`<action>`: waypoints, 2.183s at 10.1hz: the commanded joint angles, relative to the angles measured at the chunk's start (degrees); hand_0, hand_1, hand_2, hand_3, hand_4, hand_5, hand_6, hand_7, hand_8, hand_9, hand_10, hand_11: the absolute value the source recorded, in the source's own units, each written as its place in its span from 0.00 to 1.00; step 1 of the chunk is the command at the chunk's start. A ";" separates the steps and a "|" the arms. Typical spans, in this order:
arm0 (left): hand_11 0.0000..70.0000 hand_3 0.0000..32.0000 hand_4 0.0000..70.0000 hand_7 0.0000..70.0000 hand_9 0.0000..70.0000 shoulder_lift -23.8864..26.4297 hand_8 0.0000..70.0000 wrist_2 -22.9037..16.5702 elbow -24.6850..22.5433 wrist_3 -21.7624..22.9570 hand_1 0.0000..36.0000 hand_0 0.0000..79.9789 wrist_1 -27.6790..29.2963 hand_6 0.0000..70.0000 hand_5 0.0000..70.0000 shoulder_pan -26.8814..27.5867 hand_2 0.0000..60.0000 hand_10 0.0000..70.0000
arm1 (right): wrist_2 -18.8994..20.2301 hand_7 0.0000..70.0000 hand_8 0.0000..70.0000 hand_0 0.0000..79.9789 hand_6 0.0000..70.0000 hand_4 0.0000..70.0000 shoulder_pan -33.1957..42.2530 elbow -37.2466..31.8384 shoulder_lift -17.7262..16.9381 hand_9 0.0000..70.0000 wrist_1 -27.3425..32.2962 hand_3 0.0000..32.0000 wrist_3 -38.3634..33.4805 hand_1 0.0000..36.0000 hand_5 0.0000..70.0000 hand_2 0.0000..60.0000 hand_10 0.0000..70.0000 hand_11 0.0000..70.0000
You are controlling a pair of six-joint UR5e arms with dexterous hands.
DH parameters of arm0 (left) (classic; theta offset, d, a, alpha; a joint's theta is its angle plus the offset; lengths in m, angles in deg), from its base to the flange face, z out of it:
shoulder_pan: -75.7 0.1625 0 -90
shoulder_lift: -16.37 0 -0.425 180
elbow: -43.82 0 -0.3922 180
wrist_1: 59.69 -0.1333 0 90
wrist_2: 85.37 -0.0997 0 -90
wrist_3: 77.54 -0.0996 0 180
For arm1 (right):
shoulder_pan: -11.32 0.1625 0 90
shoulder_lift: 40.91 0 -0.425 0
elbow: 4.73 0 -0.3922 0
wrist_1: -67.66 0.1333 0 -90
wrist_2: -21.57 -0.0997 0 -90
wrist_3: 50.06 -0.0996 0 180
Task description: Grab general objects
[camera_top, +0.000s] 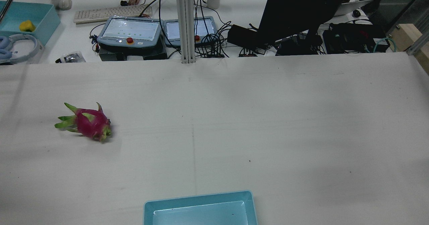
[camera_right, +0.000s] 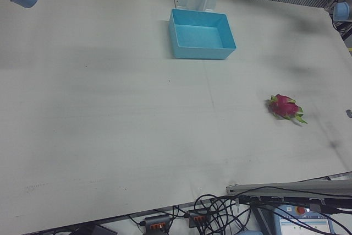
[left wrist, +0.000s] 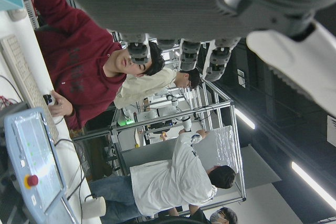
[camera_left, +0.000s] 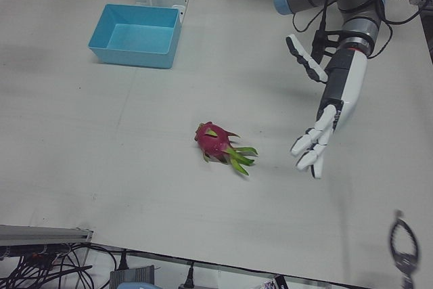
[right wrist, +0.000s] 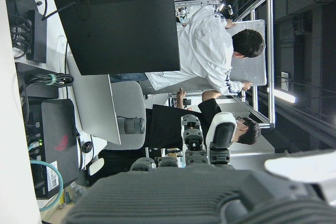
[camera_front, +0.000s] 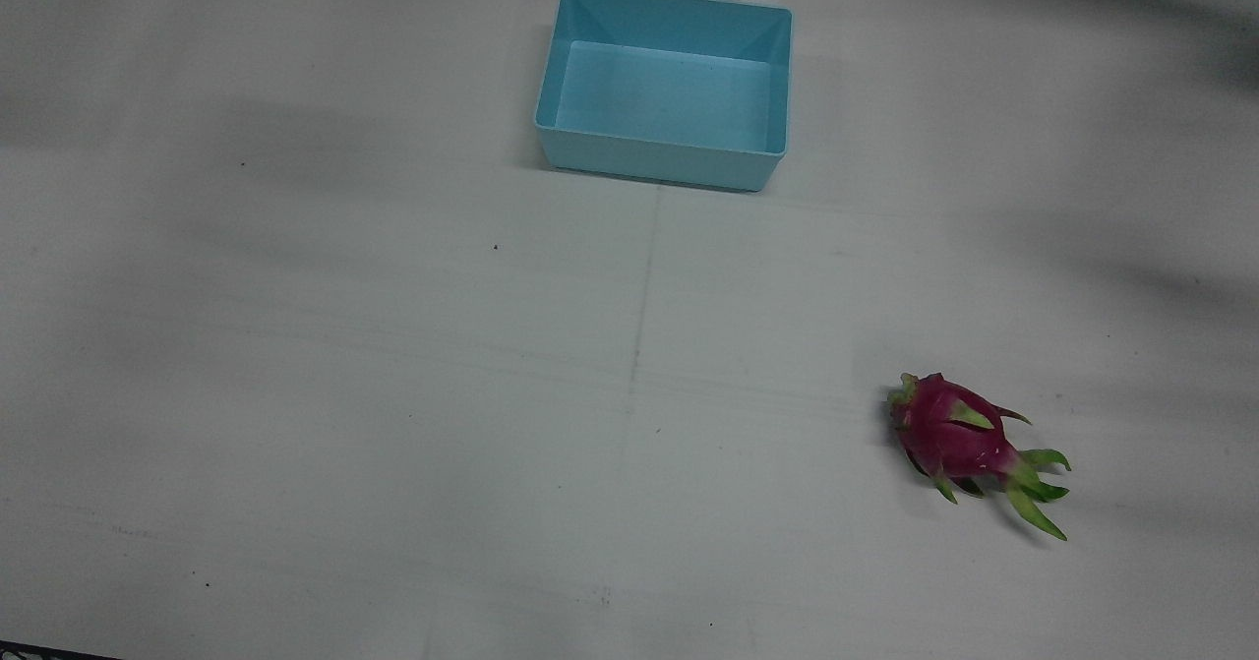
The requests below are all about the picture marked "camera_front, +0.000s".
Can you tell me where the pink dragon fruit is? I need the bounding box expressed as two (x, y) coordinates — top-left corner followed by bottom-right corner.
(887, 373), (1073, 543)

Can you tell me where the light blue plastic bin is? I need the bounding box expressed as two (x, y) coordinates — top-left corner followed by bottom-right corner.
(533, 0), (794, 193)

